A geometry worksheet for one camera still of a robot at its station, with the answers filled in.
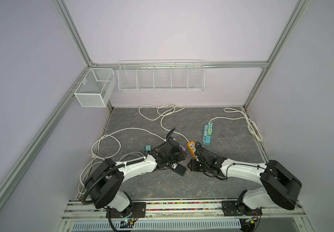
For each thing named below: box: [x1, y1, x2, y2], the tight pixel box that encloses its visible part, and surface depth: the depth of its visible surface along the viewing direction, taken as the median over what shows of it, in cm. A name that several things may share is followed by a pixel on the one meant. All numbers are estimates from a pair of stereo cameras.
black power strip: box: [169, 162, 187, 177], surface depth 87 cm
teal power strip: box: [202, 121, 213, 146], surface depth 101 cm
